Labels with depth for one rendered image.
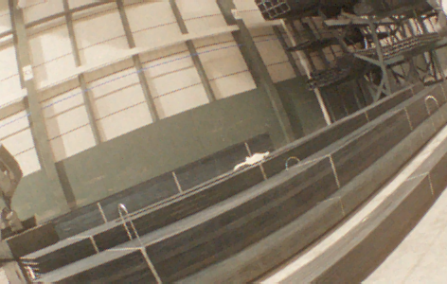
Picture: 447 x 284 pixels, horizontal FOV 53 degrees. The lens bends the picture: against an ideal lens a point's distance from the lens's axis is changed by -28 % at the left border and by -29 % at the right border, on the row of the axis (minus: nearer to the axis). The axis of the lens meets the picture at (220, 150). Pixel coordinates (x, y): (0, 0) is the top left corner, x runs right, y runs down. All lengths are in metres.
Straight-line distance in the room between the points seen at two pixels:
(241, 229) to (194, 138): 8.68
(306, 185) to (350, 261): 1.56
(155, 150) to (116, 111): 1.12
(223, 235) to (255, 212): 0.27
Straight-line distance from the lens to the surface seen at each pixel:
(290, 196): 3.59
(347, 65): 12.44
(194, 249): 3.09
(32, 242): 5.00
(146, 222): 3.70
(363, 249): 2.31
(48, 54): 10.93
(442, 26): 3.19
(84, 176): 10.39
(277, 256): 3.14
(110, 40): 11.71
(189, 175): 9.59
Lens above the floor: 0.77
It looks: 1 degrees down
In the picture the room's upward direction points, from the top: 21 degrees counter-clockwise
